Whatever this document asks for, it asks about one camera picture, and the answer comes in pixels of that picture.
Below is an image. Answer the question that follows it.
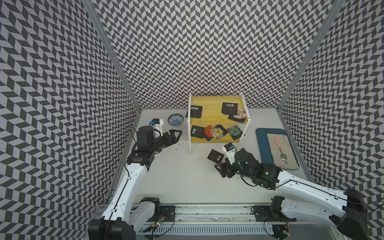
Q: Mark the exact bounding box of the beige folded cloth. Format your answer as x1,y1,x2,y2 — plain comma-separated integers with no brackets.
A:
267,134,300,170

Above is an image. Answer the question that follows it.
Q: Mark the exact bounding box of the floral tea bag top shelf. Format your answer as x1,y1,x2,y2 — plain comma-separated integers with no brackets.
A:
228,109,248,123

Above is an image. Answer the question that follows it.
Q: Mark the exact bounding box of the blue white patterned bowl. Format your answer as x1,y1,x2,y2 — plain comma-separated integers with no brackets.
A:
167,114,184,127

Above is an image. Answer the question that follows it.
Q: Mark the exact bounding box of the teal rectangular tray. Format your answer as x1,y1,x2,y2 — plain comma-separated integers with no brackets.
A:
256,128,299,166

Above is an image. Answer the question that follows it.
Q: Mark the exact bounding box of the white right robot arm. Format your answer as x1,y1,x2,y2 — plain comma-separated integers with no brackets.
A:
215,149,369,240

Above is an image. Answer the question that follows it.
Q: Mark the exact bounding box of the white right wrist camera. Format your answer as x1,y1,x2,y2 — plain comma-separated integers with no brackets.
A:
222,143,237,165

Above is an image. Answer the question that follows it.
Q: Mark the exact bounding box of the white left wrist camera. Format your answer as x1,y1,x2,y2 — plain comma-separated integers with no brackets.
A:
149,118,164,138

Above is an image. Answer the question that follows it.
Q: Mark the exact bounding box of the metal base rail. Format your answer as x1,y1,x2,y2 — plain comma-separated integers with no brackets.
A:
131,203,301,238

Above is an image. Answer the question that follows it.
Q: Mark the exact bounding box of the white wooden two-tier shelf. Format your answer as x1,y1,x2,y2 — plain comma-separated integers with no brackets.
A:
187,93,251,155

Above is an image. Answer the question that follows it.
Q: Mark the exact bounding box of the green jasmine tea bag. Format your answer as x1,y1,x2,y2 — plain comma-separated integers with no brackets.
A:
227,125,243,141

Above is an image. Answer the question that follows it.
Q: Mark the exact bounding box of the red tea bag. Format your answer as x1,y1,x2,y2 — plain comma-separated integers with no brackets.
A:
205,125,214,138

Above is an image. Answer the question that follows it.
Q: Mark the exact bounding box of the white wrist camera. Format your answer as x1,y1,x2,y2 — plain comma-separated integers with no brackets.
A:
222,143,237,165
149,118,164,138

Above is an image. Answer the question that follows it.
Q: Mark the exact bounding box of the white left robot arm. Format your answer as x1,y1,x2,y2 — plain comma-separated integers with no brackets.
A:
88,126,182,240

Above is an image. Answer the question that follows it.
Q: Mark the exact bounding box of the pink handled metal spoon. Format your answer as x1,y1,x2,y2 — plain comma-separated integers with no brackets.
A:
274,137,288,163

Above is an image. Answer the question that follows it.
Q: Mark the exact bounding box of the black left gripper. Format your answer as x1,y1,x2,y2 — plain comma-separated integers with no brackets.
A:
149,129,182,153

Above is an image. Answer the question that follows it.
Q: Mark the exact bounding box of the black tea bag with barcode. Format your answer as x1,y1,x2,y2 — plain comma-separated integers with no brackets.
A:
208,149,224,164

